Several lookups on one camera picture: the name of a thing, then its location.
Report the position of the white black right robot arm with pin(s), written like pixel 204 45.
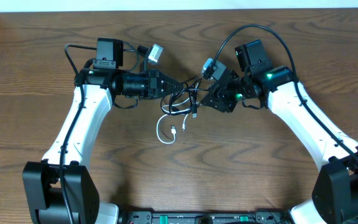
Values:
pixel 335 194

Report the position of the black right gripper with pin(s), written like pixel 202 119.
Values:
pixel 222 102

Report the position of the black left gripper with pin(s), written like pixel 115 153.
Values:
pixel 155 79

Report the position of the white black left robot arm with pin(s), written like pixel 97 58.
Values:
pixel 59 188

